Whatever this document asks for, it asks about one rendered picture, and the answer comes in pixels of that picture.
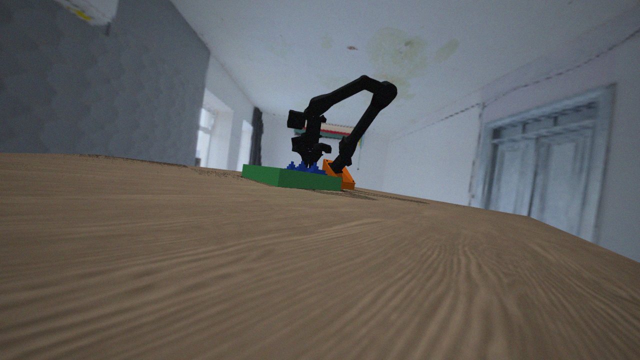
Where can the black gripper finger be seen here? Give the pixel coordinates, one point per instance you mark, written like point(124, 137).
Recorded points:
point(305, 157)
point(314, 157)

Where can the green flat deck plate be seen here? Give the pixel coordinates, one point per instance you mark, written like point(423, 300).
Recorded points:
point(314, 178)

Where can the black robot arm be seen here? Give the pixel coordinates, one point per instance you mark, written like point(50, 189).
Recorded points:
point(383, 94)

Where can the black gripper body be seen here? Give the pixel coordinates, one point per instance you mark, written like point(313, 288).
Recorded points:
point(316, 146)

